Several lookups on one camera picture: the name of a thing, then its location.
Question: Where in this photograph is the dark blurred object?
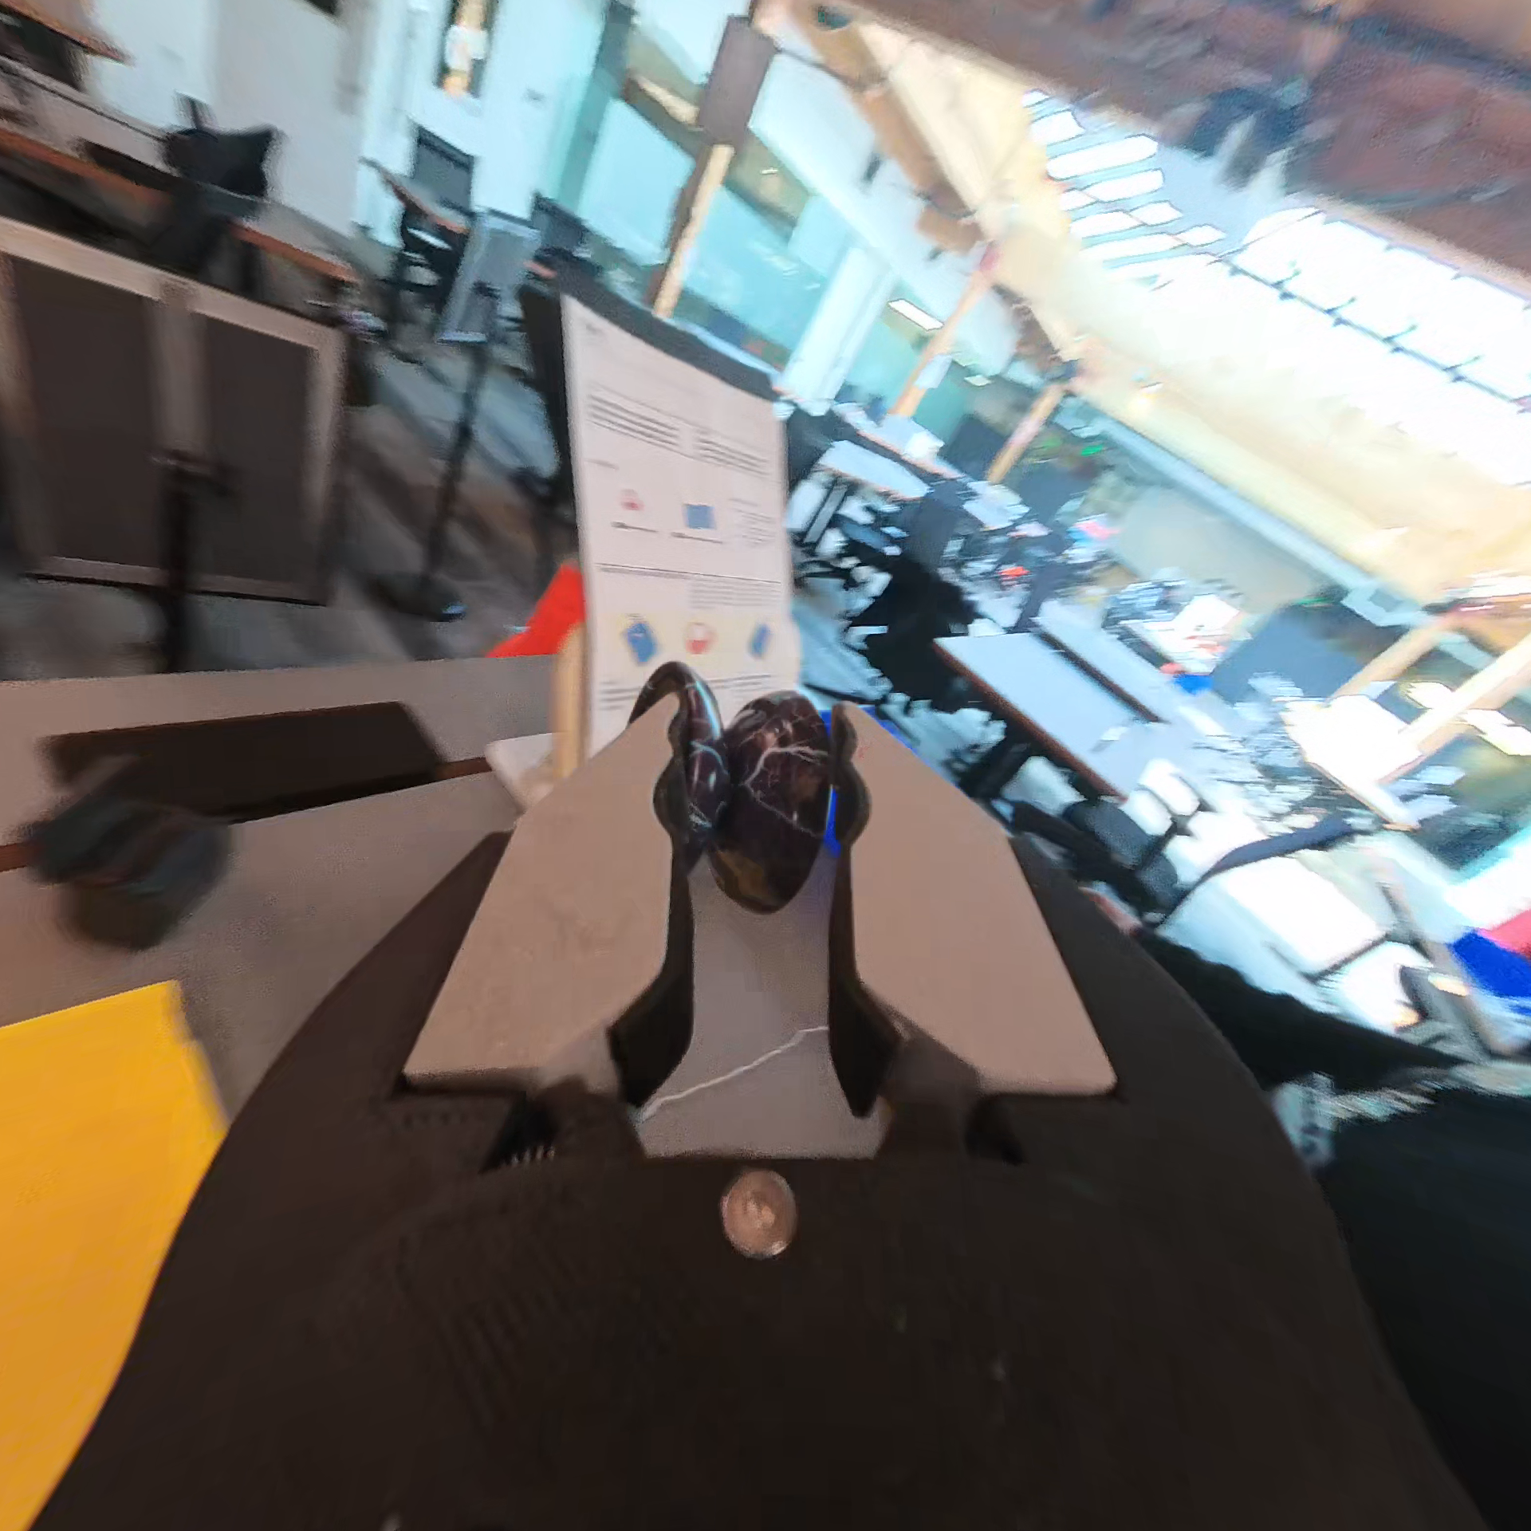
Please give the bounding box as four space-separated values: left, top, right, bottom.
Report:
22 765 233 953

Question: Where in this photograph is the dark marbled yoyo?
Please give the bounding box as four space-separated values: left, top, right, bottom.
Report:
642 663 837 916

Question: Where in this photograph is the black flat strip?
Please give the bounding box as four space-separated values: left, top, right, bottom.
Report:
40 699 448 821

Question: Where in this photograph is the white printed poster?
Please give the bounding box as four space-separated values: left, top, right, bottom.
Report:
558 293 800 761

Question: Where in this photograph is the white yoyo string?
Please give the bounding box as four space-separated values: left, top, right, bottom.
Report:
634 1023 831 1119

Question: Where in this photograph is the white office table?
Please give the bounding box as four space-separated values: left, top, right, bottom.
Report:
932 628 1166 798

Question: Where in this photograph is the white poster base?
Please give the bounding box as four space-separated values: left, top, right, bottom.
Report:
483 732 562 804

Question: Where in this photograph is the grey framed cabinet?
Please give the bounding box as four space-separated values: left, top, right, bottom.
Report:
0 221 353 607

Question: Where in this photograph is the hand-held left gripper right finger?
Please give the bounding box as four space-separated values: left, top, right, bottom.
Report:
822 701 1120 1119

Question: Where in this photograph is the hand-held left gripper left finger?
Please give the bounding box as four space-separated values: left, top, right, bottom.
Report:
404 697 700 1108

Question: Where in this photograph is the yellow sheet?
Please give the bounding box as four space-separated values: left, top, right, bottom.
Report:
0 982 227 1531

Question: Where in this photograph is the black pole stand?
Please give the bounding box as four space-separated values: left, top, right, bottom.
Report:
375 216 539 624
148 444 233 672

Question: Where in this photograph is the red object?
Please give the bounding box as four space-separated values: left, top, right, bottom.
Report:
489 562 587 661

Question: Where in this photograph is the black office chair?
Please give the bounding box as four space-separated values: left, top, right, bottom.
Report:
154 101 282 277
1015 796 1197 924

